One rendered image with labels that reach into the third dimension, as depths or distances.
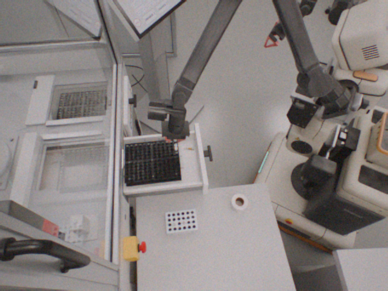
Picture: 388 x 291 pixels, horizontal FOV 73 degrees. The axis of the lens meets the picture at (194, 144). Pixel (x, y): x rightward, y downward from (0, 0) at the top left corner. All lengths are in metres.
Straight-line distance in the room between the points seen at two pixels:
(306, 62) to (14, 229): 0.81
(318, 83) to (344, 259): 0.70
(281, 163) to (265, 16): 2.07
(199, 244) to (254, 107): 1.60
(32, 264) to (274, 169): 1.58
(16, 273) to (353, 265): 1.12
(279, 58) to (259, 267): 2.25
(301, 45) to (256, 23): 2.48
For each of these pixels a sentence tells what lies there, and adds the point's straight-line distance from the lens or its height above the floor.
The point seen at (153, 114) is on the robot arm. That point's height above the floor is 1.17.
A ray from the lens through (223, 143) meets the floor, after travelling 2.18.
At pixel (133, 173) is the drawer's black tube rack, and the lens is 1.08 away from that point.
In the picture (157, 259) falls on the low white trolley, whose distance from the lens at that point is 1.12.
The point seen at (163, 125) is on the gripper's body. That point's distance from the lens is 0.97.
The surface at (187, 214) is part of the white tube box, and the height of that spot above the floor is 0.76.
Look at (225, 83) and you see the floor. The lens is 2.59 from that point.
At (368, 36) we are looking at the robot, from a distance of 1.00.
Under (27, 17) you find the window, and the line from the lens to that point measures 0.57.
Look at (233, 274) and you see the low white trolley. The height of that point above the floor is 0.76.
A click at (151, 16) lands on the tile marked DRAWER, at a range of 1.56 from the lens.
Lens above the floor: 1.86
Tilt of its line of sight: 60 degrees down
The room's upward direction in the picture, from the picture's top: 2 degrees clockwise
